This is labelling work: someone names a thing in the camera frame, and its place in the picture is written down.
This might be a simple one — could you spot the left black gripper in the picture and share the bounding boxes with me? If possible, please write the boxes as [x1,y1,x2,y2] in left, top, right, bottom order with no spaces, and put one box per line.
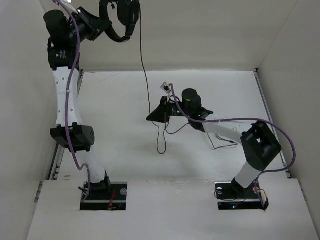
[67,6,113,45]

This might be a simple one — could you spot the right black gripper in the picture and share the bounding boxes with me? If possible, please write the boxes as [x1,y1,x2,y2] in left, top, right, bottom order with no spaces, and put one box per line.
[147,96,192,124]

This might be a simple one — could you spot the thin black headphone cable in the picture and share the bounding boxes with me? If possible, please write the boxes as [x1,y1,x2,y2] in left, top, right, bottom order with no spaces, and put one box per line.
[138,7,239,155]

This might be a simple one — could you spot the black headphones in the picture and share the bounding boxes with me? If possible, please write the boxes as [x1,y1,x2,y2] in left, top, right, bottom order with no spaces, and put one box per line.
[99,0,140,43]

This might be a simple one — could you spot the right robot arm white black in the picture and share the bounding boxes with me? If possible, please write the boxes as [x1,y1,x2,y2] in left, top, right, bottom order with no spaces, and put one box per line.
[146,88,282,197]

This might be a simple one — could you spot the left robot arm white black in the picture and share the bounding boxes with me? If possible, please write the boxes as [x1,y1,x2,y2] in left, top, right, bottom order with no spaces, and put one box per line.
[43,7,112,201]

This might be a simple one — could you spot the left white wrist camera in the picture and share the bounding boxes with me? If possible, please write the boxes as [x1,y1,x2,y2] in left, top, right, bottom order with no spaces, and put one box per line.
[58,0,75,11]

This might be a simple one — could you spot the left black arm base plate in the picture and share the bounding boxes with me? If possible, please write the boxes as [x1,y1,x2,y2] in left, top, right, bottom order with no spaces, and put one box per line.
[80,182,128,211]

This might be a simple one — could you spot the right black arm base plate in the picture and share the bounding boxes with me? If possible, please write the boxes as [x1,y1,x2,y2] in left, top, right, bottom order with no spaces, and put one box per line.
[214,181,270,211]

